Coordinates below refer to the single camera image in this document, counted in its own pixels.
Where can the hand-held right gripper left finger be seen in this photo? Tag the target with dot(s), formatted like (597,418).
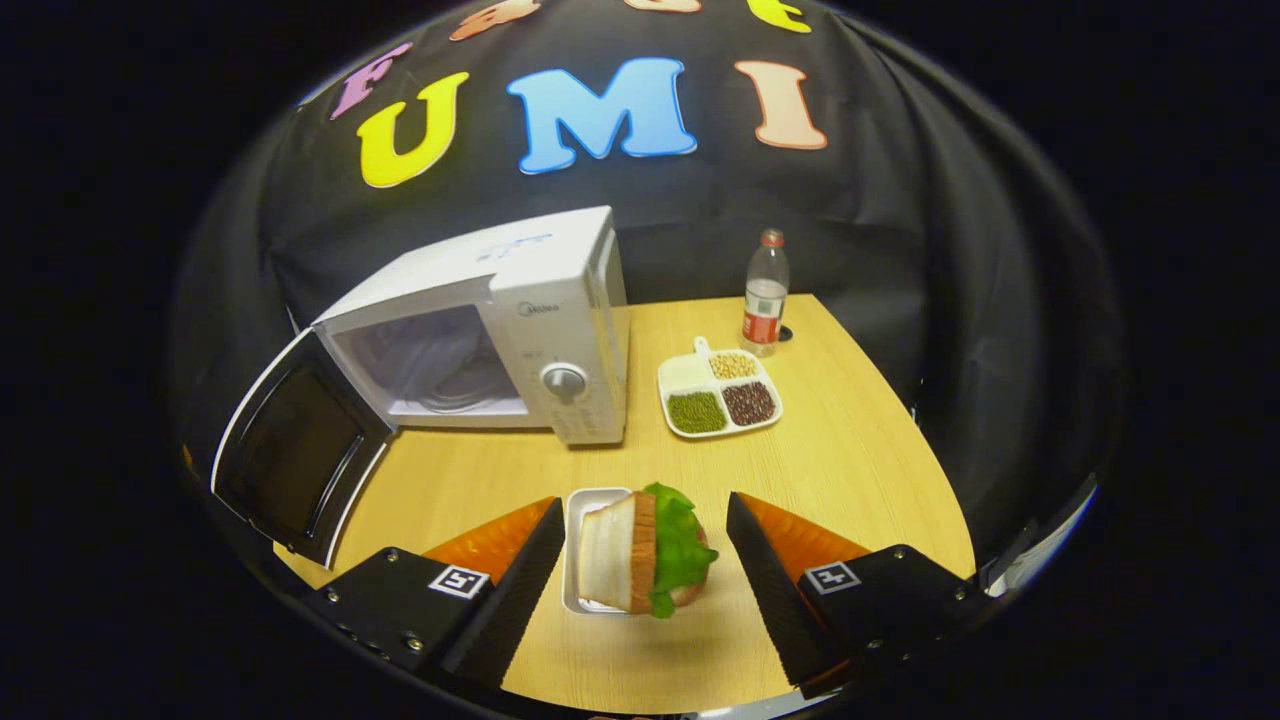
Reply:
(520,585)

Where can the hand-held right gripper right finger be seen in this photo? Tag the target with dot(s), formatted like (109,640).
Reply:
(775,585)

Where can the sandwich with lettuce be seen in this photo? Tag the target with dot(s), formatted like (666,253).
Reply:
(640,550)

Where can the white microwave oven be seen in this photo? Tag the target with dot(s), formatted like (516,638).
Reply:
(560,300)

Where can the small white rectangular plate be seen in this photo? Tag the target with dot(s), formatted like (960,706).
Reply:
(574,520)

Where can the white divided dish with beans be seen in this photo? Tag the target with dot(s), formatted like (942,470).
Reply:
(715,395)

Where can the clear bottle with red label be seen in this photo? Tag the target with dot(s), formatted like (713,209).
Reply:
(765,300)

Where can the black backdrop cloth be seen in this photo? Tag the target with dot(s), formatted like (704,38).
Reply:
(900,250)

